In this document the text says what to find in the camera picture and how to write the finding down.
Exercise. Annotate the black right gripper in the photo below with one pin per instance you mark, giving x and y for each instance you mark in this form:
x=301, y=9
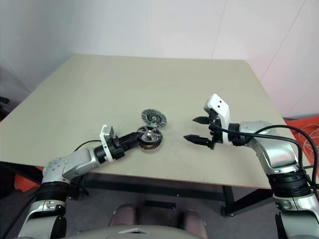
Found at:
x=216, y=135

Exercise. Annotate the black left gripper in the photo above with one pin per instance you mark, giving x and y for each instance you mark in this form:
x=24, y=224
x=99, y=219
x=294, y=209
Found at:
x=117, y=149

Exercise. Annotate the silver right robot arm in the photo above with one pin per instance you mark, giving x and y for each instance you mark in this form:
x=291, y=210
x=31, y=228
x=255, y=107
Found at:
x=279, y=152

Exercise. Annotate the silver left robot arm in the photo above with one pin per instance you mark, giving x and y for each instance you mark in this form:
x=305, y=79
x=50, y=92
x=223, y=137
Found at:
x=74, y=161

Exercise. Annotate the black flat floor plate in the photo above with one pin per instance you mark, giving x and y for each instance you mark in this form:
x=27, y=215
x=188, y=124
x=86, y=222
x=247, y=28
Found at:
x=159, y=204

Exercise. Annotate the dark rounded shape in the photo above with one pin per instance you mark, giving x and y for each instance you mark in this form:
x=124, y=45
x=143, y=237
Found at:
x=123, y=215
x=194, y=221

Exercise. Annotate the grey robot torso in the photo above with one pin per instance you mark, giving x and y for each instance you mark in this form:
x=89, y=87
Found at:
x=132, y=234

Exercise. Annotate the orange floor cushion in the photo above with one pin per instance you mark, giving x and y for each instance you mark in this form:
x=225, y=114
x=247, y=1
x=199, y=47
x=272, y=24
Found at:
x=22, y=184

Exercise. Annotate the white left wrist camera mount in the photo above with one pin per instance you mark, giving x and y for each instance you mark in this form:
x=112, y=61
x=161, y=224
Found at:
x=106, y=149

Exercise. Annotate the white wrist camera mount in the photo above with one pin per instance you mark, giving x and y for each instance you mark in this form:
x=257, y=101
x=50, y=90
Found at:
x=219, y=104
x=106, y=149

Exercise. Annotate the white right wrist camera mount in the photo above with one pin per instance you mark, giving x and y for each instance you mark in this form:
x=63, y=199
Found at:
x=219, y=104

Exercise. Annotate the black metal table frame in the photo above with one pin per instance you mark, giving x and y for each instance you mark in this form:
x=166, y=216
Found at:
x=149, y=191

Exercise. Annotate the black object by wall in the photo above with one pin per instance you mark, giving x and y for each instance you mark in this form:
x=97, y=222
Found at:
x=3, y=107

